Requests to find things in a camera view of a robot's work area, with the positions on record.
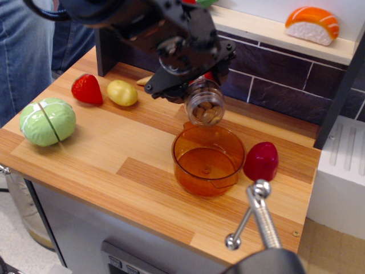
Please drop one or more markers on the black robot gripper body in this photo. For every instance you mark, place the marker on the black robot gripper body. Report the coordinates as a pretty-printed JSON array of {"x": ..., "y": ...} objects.
[{"x": 185, "y": 40}]

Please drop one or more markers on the clear almond jar red label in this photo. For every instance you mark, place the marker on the clear almond jar red label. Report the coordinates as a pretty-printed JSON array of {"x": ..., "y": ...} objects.
[{"x": 204, "y": 101}]

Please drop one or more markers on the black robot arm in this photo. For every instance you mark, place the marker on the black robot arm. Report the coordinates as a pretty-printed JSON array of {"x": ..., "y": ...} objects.
[{"x": 93, "y": 14}]

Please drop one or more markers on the orange transparent plastic pot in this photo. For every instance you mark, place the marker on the orange transparent plastic pot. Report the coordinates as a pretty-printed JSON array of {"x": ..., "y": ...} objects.
[{"x": 208, "y": 160}]

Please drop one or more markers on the red toy chili pepper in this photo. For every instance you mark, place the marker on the red toy chili pepper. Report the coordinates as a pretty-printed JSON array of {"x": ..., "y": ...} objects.
[{"x": 203, "y": 3}]

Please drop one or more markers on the toy ice cream cone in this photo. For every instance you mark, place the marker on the toy ice cream cone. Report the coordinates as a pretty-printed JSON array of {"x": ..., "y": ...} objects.
[{"x": 143, "y": 81}]

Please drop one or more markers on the yellow toy potato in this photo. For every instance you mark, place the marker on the yellow toy potato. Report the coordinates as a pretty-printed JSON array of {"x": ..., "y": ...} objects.
[{"x": 122, "y": 93}]

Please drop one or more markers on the red toy strawberry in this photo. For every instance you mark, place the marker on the red toy strawberry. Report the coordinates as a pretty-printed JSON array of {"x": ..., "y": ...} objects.
[{"x": 86, "y": 89}]

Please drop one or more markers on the toy salmon sushi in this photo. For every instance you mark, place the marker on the toy salmon sushi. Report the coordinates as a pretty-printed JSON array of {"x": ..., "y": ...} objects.
[{"x": 313, "y": 24}]

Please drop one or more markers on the person in blue jeans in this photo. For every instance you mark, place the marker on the person in blue jeans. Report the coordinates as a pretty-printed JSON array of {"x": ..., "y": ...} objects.
[{"x": 34, "y": 52}]

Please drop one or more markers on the dark red toy fruit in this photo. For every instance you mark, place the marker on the dark red toy fruit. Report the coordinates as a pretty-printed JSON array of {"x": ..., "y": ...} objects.
[{"x": 262, "y": 162}]

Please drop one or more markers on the green toy cabbage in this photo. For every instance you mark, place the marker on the green toy cabbage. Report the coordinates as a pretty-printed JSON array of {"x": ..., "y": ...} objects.
[{"x": 47, "y": 121}]

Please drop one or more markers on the silver knob left edge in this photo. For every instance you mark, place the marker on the silver knob left edge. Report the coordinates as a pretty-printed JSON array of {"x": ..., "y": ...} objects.
[{"x": 5, "y": 170}]

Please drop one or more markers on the white ridged sink unit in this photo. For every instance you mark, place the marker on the white ridged sink unit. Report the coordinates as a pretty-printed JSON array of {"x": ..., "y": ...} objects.
[{"x": 337, "y": 199}]

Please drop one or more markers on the grey oven control panel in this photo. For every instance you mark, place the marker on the grey oven control panel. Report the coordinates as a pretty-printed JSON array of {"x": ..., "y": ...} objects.
[{"x": 117, "y": 260}]

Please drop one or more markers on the dark grey left shelf post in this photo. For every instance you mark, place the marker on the dark grey left shelf post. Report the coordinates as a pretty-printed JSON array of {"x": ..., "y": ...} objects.
[{"x": 110, "y": 50}]

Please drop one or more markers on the dark grey shelf post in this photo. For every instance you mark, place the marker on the dark grey shelf post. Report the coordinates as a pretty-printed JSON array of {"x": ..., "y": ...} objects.
[
  {"x": 110, "y": 50},
  {"x": 342, "y": 92}
]

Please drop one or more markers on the wooden wall shelf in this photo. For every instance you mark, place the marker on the wooden wall shelf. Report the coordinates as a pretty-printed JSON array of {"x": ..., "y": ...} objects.
[{"x": 274, "y": 33}]

